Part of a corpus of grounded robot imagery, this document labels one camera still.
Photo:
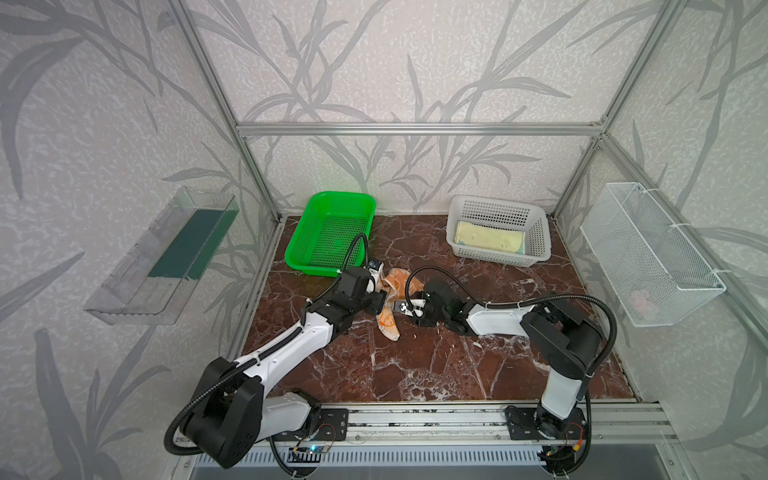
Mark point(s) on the aluminium frame crossbar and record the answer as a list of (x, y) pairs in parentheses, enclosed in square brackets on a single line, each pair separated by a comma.
[(259, 129)]

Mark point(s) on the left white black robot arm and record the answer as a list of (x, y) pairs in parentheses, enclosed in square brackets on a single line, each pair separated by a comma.
[(232, 409)]

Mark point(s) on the peach patterned towel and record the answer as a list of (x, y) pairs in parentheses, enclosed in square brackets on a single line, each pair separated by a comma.
[(393, 286)]

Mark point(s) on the white plastic basket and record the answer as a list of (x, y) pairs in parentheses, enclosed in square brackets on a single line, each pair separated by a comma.
[(506, 215)]

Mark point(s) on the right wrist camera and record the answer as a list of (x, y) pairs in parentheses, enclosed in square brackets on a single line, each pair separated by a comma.
[(414, 309)]

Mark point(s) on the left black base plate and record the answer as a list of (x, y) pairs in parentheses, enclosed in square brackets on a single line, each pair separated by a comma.
[(325, 424)]

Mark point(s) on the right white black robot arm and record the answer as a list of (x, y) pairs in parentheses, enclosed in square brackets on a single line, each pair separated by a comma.
[(571, 344)]

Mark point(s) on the green plastic basket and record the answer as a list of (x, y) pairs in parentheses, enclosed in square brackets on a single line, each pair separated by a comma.
[(326, 229)]

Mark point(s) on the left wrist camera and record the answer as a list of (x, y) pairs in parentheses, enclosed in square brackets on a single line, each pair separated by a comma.
[(375, 268)]

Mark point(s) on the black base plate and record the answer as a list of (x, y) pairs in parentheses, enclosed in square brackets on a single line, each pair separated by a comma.
[(325, 424), (536, 424)]

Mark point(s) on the yellow green towel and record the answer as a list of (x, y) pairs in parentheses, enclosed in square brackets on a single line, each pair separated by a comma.
[(477, 236)]

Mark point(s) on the aluminium front rail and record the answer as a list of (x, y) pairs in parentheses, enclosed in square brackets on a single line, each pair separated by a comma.
[(483, 423)]

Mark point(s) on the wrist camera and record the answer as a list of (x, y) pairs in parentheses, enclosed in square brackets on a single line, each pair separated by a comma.
[(414, 309), (375, 268)]

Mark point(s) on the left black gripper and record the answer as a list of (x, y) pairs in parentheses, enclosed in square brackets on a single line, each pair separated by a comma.
[(376, 302)]

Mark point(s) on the clear plastic wall shelf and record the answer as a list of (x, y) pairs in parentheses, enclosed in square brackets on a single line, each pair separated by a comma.
[(155, 280)]

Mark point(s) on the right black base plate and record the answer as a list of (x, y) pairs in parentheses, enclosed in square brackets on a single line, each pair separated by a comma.
[(536, 424)]

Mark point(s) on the white wire mesh basket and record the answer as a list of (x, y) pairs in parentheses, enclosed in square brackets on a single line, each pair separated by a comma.
[(656, 272)]

